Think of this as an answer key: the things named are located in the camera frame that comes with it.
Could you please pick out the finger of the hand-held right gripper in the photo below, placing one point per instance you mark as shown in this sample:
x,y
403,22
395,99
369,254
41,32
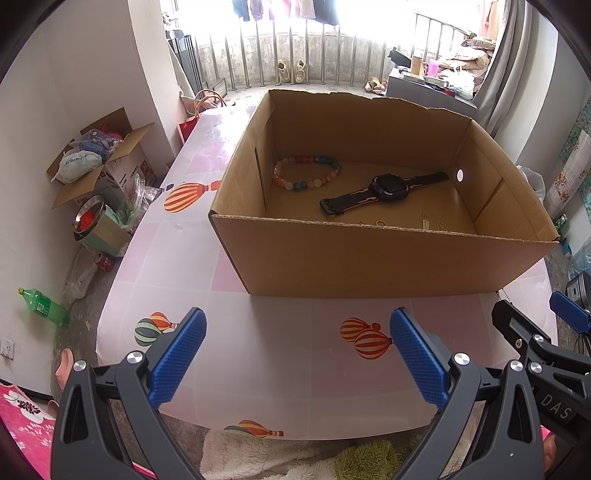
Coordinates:
x,y
554,364
570,311

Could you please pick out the person's right hand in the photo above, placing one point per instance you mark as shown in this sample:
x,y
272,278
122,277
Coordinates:
x,y
550,454

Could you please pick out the steel bowl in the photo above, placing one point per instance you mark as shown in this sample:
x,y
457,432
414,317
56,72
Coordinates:
x,y
88,218

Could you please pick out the red drink can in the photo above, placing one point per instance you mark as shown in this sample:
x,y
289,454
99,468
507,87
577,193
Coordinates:
x,y
104,261

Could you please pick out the teal floral cloth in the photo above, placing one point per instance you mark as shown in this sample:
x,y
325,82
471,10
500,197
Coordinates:
x,y
579,138

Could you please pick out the pink slipper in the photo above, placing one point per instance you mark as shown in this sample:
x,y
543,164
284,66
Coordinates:
x,y
64,367

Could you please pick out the open cardboard carton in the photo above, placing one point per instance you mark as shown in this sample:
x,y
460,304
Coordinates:
x,y
115,152

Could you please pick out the white fluffy blanket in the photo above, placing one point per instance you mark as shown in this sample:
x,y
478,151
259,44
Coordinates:
x,y
258,454

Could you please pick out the row of hanging clothes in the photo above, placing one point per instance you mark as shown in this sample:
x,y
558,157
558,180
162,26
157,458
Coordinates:
x,y
286,10

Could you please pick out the green fleece garment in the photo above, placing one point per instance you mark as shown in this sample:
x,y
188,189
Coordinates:
x,y
374,461

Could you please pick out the green plastic bottle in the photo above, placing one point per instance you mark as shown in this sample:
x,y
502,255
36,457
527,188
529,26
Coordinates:
x,y
44,307

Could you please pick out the pink floral blanket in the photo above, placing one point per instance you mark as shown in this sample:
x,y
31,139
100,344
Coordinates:
x,y
25,424

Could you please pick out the pile of beige cloths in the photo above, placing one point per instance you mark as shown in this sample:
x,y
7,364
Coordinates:
x,y
468,53

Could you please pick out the brown cardboard box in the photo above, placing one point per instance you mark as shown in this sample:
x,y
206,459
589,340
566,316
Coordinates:
x,y
369,263

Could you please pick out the grey curtain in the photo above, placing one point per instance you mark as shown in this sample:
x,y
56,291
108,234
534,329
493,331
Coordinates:
x,y
517,69

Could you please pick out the pale plastic bag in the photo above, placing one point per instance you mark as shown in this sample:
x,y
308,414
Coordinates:
x,y
459,85

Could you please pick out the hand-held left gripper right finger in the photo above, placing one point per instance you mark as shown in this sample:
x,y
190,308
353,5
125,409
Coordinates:
x,y
418,355

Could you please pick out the grey cabinet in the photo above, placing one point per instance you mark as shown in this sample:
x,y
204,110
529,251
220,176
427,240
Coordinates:
x,y
411,87

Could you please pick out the clear plastic bag of scraps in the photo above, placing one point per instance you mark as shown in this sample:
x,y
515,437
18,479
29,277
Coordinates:
x,y
138,203

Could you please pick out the dark picture frame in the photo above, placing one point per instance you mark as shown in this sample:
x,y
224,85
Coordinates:
x,y
221,86

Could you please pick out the black folded rack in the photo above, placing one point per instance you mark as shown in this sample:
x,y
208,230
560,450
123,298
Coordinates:
x,y
184,60

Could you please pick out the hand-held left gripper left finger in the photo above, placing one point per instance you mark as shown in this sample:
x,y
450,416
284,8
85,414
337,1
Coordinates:
x,y
178,355

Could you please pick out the white wall socket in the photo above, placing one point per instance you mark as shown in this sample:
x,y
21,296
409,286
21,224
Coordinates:
x,y
8,347

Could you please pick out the white plastic bag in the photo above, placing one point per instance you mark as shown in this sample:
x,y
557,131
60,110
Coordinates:
x,y
531,182

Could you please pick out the pair of white shoes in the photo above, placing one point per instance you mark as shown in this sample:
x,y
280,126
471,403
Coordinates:
x,y
292,71

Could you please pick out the black box appliance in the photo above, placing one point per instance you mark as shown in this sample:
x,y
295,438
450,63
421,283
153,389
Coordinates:
x,y
579,288

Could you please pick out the floral paper roll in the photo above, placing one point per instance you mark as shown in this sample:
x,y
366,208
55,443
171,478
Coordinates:
x,y
561,189

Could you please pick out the red gift bag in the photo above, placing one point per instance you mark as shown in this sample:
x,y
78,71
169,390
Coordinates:
x,y
188,129

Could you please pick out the black pink smartwatch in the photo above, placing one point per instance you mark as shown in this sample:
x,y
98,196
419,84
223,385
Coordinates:
x,y
392,187

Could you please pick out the pink bottle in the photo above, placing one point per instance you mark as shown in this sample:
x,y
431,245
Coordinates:
x,y
435,68

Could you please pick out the metal balcony railing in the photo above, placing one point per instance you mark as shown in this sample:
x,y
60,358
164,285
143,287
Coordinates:
x,y
323,55

